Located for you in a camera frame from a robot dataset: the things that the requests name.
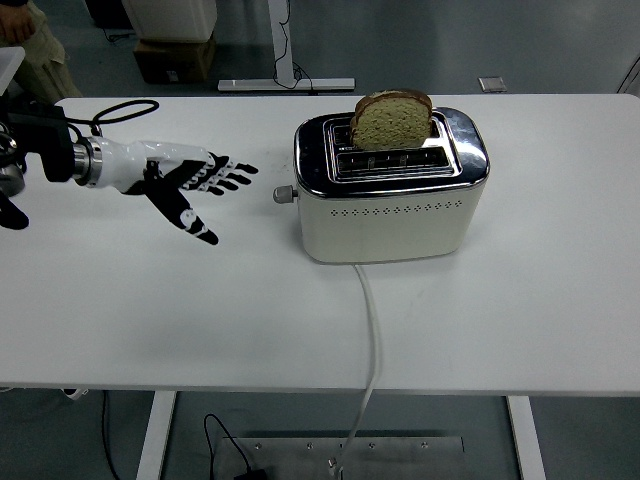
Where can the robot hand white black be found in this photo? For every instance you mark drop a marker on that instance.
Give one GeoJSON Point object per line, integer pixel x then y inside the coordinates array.
{"type": "Point", "coordinates": [120, 162]}

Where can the grey toaster lever knob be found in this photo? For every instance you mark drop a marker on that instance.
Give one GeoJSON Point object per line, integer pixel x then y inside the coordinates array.
{"type": "Point", "coordinates": [283, 194]}

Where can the cream toaster chrome top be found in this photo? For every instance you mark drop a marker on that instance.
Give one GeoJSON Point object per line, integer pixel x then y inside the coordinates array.
{"type": "Point", "coordinates": [390, 235]}

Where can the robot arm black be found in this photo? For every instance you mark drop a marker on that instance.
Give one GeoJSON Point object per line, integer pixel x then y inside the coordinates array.
{"type": "Point", "coordinates": [55, 150]}

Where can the brown cardboard box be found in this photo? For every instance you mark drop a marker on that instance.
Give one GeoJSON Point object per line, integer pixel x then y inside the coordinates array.
{"type": "Point", "coordinates": [171, 61]}

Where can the person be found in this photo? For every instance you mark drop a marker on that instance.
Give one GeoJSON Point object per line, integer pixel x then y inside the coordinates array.
{"type": "Point", "coordinates": [47, 65]}

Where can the white tray edge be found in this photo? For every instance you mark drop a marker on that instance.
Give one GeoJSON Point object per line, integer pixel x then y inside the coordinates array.
{"type": "Point", "coordinates": [9, 65]}

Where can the black box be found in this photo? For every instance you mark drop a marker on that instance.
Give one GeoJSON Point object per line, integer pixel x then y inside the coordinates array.
{"type": "Point", "coordinates": [107, 12]}

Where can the white appliance housing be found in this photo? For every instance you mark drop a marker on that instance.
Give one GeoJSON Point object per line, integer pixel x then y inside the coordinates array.
{"type": "Point", "coordinates": [171, 20]}

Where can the brown bread slice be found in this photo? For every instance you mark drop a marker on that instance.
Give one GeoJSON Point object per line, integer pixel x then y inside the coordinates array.
{"type": "Point", "coordinates": [392, 125]}

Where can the white table leg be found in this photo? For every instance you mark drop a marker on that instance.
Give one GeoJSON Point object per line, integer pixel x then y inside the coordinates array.
{"type": "Point", "coordinates": [525, 440]}
{"type": "Point", "coordinates": [152, 440]}

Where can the grey floor outlet plate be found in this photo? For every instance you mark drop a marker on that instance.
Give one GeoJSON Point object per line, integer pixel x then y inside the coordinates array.
{"type": "Point", "coordinates": [492, 84]}

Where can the grey metal plate with screws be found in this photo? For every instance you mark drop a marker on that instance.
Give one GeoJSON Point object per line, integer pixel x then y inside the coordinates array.
{"type": "Point", "coordinates": [400, 460]}

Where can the white desk pedestal leg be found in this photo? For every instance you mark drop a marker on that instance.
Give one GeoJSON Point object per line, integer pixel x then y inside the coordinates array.
{"type": "Point", "coordinates": [276, 50]}

